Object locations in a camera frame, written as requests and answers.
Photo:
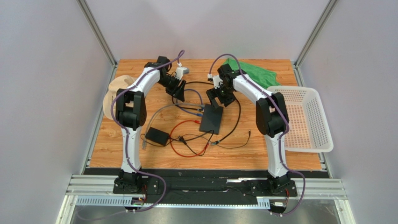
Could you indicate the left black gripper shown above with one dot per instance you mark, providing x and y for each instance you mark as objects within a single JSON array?
[{"x": 178, "y": 93}]

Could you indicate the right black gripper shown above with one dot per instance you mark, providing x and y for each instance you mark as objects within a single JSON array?
[{"x": 220, "y": 94}]

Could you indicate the black network switch box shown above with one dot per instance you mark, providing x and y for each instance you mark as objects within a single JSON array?
[{"x": 211, "y": 119}]

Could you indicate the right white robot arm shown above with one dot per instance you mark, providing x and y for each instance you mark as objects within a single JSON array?
[{"x": 271, "y": 117}]

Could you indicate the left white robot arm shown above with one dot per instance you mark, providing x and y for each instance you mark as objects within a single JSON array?
[{"x": 131, "y": 113}]

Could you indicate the black power adapter brick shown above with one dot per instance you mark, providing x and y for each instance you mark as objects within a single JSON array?
[{"x": 157, "y": 136}]

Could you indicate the beige bucket hat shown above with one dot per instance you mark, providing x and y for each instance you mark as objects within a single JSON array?
[{"x": 121, "y": 82}]

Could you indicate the green cloth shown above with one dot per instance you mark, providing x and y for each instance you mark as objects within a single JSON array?
[{"x": 263, "y": 77}]

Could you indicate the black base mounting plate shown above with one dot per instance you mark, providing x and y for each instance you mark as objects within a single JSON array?
[{"x": 199, "y": 186}]

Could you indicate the white plastic basket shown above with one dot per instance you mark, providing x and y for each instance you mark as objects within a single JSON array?
[{"x": 309, "y": 130}]

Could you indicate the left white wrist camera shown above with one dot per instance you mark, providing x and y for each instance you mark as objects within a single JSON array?
[{"x": 181, "y": 71}]

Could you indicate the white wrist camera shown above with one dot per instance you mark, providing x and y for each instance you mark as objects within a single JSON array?
[
  {"x": 216, "y": 80},
  {"x": 181, "y": 71}
]

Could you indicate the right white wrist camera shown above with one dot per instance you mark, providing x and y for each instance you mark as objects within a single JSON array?
[{"x": 216, "y": 80}]

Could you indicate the aluminium frame rail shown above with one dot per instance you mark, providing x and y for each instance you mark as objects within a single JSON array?
[{"x": 89, "y": 190}]

